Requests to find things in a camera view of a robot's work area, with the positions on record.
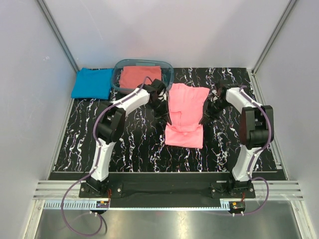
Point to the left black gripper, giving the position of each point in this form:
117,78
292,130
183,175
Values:
163,114

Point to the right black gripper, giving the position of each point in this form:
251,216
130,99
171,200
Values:
208,115

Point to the pink t shirt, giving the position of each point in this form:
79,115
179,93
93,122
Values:
185,104

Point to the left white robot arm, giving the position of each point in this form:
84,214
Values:
109,127

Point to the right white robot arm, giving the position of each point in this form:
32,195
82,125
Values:
256,131

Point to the black marble pattern mat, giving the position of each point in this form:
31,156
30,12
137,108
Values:
141,148

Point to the folded coral red t shirt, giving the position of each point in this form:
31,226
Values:
133,76

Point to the clear blue plastic bin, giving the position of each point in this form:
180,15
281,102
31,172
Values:
167,75

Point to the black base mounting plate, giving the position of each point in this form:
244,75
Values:
168,190

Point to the folded blue t shirt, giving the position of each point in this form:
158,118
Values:
92,84

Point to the right small connector board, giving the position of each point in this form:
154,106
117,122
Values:
238,206

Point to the small connector board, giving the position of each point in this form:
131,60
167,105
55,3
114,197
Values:
238,206
102,204

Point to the left small connector board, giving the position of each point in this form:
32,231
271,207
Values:
102,204

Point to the right aluminium frame post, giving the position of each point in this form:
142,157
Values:
280,24

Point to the aluminium frame post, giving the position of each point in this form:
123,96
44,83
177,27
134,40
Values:
280,24
57,33

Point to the aluminium rail front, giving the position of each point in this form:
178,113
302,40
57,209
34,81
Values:
57,195

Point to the left aluminium frame post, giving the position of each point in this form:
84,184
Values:
57,33

